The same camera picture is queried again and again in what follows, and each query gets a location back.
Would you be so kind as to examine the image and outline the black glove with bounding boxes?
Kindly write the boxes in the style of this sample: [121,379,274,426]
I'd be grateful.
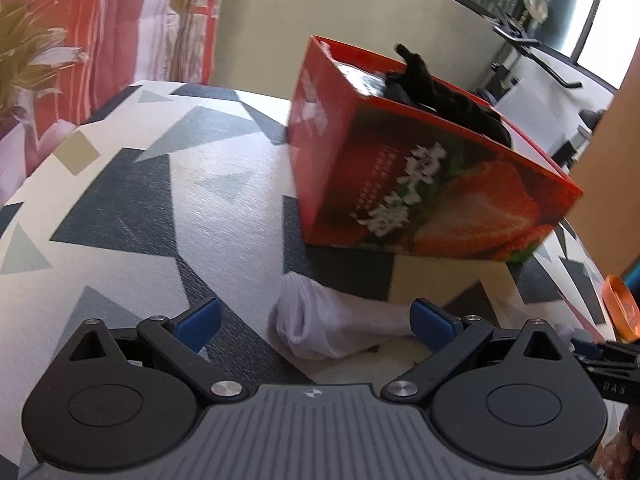
[382,44,513,148]

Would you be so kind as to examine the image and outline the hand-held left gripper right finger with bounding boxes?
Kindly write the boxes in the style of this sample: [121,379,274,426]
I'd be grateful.
[382,297,576,403]

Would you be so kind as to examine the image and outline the person's right hand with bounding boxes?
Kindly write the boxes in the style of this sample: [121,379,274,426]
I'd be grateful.
[602,407,640,480]

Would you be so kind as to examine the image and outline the white sock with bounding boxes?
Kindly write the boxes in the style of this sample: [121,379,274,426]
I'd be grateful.
[267,270,576,361]

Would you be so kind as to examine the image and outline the geometric patterned tablecloth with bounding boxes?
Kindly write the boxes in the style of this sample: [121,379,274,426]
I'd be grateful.
[0,82,640,480]

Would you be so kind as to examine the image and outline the black exercise bike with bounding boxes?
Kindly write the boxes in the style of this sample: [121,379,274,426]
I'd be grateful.
[475,10,608,161]

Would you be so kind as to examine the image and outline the red strawberry cardboard box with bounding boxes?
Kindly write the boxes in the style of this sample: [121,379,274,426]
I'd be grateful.
[287,35,583,263]

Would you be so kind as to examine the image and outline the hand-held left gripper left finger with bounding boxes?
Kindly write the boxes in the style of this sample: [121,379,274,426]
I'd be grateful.
[65,297,248,403]

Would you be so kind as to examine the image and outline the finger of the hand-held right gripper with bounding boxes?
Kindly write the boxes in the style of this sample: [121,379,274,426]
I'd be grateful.
[570,338,640,361]

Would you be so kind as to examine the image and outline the wooden panel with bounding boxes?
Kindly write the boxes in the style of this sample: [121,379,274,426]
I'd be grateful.
[567,40,640,281]

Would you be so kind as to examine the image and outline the white board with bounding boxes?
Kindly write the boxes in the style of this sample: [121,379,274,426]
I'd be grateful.
[495,52,583,161]

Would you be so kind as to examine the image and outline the orange plastic dish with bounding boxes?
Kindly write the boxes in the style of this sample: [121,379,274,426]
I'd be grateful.
[601,275,640,339]

